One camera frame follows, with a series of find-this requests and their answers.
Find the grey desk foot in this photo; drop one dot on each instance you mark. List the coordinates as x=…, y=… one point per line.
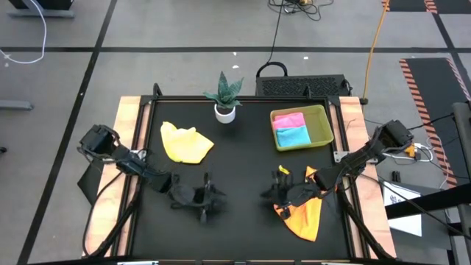
x=14, y=105

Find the yellow tape tag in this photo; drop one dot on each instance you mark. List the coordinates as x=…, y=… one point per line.
x=283, y=169

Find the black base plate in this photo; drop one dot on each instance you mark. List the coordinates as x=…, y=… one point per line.
x=90, y=184

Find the small black floor object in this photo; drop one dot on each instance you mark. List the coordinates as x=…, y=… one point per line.
x=396, y=176

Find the black upright post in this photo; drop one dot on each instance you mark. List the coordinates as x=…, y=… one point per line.
x=463, y=147

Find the yellow microfiber towel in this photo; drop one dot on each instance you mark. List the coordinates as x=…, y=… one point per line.
x=184, y=143

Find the black aluminium table frame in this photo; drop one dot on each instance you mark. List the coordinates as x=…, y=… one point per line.
x=184, y=98

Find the blue microfiber towel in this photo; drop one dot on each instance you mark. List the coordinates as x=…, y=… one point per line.
x=293, y=137

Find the black metal bar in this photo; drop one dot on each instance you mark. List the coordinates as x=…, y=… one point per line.
x=434, y=200

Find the wooden table side board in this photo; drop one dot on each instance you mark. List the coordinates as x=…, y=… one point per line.
x=351, y=110
x=125, y=110

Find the white paper sheet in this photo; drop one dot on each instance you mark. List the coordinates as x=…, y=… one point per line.
x=404, y=224

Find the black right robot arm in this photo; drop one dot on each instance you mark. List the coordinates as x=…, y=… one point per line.
x=353, y=158

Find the black mat striped edge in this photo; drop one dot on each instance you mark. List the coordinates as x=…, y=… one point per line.
x=406, y=4
x=438, y=92

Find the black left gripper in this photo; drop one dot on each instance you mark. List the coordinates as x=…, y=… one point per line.
x=185, y=195

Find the snake plant in white pot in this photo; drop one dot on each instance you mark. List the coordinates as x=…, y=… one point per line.
x=225, y=116

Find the black perforated computer case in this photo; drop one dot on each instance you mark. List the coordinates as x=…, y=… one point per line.
x=301, y=86

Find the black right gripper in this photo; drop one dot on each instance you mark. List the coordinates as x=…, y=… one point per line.
x=294, y=193

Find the pink microfiber towel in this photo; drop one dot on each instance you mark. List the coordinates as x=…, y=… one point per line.
x=289, y=120

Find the yellow power plug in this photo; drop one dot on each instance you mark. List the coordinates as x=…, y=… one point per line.
x=409, y=150

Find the orange microfiber towel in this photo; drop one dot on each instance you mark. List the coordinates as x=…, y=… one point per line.
x=305, y=221

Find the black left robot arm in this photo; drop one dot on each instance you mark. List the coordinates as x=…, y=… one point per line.
x=125, y=162

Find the grey desk base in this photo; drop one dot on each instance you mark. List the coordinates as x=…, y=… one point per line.
x=40, y=14

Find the green translucent plastic tray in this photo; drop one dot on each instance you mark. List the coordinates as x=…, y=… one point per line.
x=320, y=127

